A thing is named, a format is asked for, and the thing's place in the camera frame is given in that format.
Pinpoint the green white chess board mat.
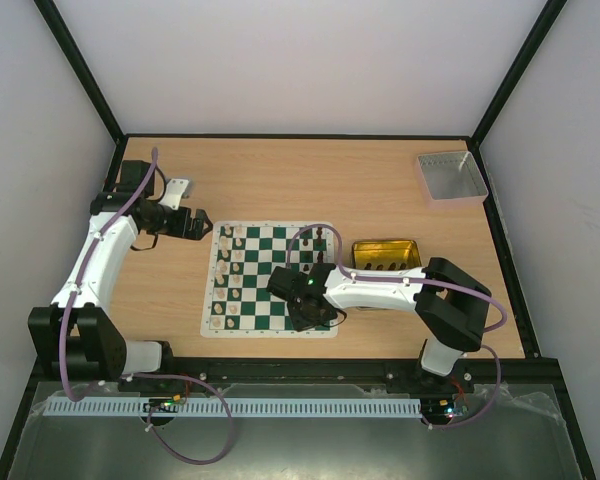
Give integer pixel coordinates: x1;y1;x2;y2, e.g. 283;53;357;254
200;221;338;339

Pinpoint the gold square tin box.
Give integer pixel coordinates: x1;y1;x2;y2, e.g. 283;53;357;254
351;239;422;271

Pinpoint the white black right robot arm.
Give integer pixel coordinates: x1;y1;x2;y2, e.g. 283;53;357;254
266;257;491;392

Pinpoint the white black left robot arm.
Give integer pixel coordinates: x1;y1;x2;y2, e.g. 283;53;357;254
27;159;213;402

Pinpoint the silver pink tin lid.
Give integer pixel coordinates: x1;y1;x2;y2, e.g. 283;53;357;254
414;151;489;209

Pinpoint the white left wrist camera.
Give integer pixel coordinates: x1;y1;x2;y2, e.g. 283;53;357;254
159;178;194;211

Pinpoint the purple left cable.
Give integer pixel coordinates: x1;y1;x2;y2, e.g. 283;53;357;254
59;146;236;464

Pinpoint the purple cable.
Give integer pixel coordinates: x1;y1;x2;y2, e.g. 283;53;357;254
285;224;509;431
59;146;236;464

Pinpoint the light blue slotted cable duct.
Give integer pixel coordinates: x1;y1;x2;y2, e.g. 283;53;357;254
43;397;421;419

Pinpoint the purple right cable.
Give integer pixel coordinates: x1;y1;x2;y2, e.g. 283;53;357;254
285;224;509;431

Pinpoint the black aluminium front rail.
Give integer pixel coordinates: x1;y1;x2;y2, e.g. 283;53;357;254
34;357;561;396

